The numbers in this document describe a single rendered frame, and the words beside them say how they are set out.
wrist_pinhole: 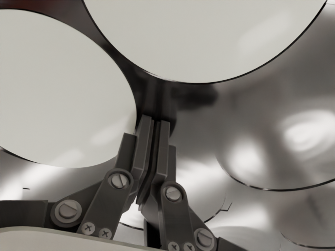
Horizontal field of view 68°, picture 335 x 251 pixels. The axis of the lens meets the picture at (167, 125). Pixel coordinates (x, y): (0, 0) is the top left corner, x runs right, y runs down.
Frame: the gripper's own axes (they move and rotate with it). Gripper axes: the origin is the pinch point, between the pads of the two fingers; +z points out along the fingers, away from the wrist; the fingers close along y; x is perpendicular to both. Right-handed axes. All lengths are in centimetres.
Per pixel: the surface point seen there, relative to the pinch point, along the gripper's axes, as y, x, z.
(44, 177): -5.9, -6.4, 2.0
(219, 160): 4.9, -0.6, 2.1
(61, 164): -4.8, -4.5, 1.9
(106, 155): -2.1, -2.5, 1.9
